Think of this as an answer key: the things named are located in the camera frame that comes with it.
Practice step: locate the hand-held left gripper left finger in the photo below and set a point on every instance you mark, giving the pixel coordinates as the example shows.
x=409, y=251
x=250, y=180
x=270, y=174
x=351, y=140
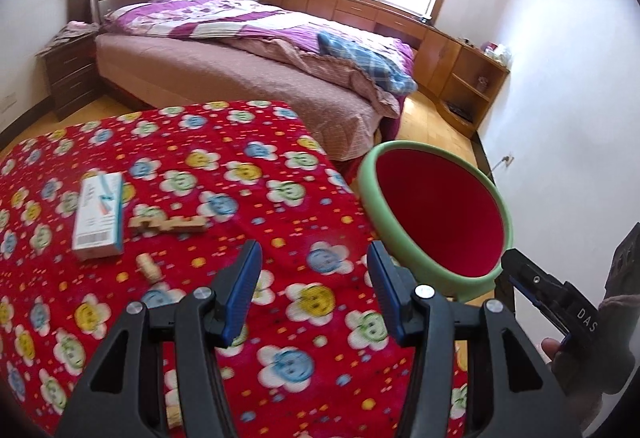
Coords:
x=240, y=298

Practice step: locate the wall socket with plug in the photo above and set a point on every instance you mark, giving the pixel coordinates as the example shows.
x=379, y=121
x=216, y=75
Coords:
x=505, y=160

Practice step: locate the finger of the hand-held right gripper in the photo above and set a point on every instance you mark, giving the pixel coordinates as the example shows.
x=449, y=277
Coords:
x=540, y=290

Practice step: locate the dark wooden nightstand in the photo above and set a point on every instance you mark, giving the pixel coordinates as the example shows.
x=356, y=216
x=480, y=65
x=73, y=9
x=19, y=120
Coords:
x=72, y=75

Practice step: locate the purple floral quilt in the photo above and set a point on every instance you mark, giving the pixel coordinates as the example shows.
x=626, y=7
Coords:
x=240, y=17

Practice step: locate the red smiley flower blanket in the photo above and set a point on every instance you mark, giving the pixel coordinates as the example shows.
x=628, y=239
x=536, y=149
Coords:
x=300, y=228

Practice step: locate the small wooden piece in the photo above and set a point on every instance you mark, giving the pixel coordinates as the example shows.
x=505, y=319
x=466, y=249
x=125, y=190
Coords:
x=150, y=267

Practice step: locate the bed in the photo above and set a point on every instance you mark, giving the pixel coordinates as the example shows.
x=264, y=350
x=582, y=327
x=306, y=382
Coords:
x=225, y=67

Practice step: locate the pink folded clothes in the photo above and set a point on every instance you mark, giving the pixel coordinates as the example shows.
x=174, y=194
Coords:
x=72, y=35

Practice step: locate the wooden puzzle block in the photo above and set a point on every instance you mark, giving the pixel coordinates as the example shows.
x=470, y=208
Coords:
x=187, y=224
x=147, y=223

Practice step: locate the green and red bin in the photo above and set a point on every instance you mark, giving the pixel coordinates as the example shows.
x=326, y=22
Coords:
x=440, y=208

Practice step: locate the white plastic bag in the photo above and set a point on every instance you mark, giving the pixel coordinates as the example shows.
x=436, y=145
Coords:
x=496, y=54

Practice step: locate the blue plaid cloth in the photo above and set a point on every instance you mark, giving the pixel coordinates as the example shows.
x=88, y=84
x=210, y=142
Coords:
x=365, y=60

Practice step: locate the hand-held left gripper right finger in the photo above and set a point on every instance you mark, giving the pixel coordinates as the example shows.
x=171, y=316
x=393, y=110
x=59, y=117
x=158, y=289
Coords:
x=387, y=298

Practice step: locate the white cardboard box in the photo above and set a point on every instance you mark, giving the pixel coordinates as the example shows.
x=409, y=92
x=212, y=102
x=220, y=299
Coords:
x=97, y=218

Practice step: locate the person's right hand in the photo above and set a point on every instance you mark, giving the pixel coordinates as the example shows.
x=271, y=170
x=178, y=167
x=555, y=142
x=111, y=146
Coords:
x=610, y=343

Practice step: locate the purple floral pillow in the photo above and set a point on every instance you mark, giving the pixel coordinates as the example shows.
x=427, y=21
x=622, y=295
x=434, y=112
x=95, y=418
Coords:
x=132, y=13

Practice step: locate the low wooden cabinet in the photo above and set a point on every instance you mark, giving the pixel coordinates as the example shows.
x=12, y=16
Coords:
x=450, y=52

